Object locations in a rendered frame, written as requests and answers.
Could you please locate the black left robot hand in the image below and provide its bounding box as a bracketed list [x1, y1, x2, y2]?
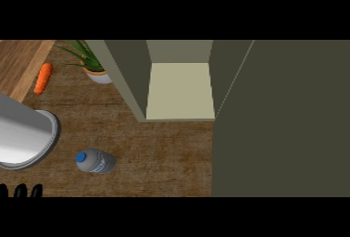
[0, 183, 44, 198]

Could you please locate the blue-capped water bottle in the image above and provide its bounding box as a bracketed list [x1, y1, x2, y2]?
[74, 147, 118, 174]

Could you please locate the olive green open cabinet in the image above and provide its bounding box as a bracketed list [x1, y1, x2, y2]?
[83, 40, 256, 123]

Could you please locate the dark olive cabinet door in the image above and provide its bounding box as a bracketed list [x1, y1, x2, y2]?
[211, 40, 350, 198]

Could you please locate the large grey metal pot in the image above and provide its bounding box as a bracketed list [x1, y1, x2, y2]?
[0, 93, 62, 171]

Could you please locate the orange carrot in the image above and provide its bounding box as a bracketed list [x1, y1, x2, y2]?
[33, 62, 55, 95]

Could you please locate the wooden cutting board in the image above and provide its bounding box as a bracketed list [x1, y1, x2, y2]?
[0, 40, 58, 104]

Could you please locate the green potted plant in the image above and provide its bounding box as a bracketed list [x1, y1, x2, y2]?
[53, 40, 114, 85]

